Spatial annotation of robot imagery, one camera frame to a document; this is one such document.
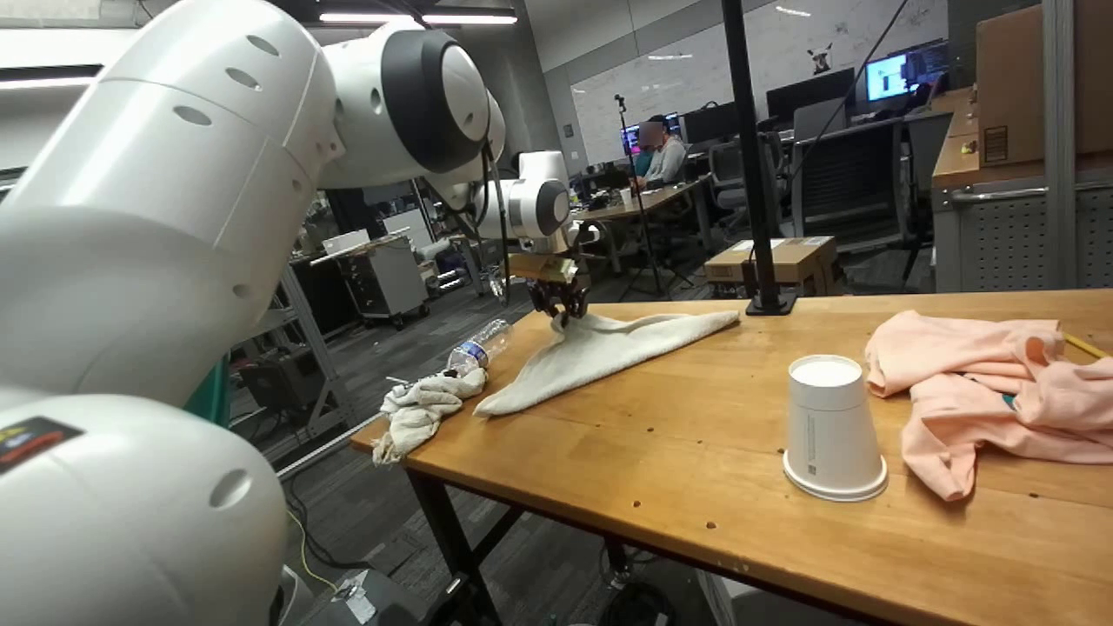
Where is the computer monitor lit screen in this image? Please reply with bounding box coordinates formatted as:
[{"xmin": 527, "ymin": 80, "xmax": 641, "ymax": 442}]
[{"xmin": 866, "ymin": 54, "xmax": 922, "ymax": 106}]

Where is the white square cloth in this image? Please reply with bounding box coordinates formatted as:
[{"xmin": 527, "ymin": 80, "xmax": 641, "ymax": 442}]
[{"xmin": 475, "ymin": 311, "xmax": 737, "ymax": 419}]

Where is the white paper cup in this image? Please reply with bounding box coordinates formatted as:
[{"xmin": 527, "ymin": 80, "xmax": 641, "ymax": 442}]
[{"xmin": 781, "ymin": 354, "xmax": 889, "ymax": 502}]

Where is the pink crumpled cloth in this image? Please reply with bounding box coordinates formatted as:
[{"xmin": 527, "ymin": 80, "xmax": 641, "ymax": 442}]
[{"xmin": 866, "ymin": 311, "xmax": 1113, "ymax": 502}]

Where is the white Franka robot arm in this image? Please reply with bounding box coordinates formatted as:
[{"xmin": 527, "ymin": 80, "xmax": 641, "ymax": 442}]
[{"xmin": 0, "ymin": 0, "xmax": 500, "ymax": 626}]

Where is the seated person in background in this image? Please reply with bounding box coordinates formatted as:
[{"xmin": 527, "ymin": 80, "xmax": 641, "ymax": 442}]
[{"xmin": 634, "ymin": 116, "xmax": 687, "ymax": 187}]

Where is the large cardboard box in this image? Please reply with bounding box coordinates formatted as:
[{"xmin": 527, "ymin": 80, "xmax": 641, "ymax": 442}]
[{"xmin": 969, "ymin": 0, "xmax": 1113, "ymax": 167}]

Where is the grey drawer cabinet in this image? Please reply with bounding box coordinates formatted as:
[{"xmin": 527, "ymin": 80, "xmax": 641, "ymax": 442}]
[{"xmin": 933, "ymin": 182, "xmax": 1113, "ymax": 292}]

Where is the white crumpled rag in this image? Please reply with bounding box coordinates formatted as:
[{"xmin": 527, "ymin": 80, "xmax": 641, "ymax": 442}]
[{"xmin": 373, "ymin": 370, "xmax": 486, "ymax": 465}]

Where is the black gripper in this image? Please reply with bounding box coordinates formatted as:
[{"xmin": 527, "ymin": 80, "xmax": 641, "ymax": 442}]
[{"xmin": 527, "ymin": 259, "xmax": 586, "ymax": 324}]

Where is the black vertical pole stand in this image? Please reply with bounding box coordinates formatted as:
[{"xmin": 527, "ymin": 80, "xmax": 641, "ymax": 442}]
[{"xmin": 721, "ymin": 0, "xmax": 794, "ymax": 317}]

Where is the cardboard box on floor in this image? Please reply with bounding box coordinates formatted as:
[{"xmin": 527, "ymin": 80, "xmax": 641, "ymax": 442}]
[{"xmin": 701, "ymin": 238, "xmax": 833, "ymax": 285}]

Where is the clear plastic water bottle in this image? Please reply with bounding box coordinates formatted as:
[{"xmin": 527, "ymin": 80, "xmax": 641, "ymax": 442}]
[{"xmin": 446, "ymin": 320, "xmax": 512, "ymax": 372}]

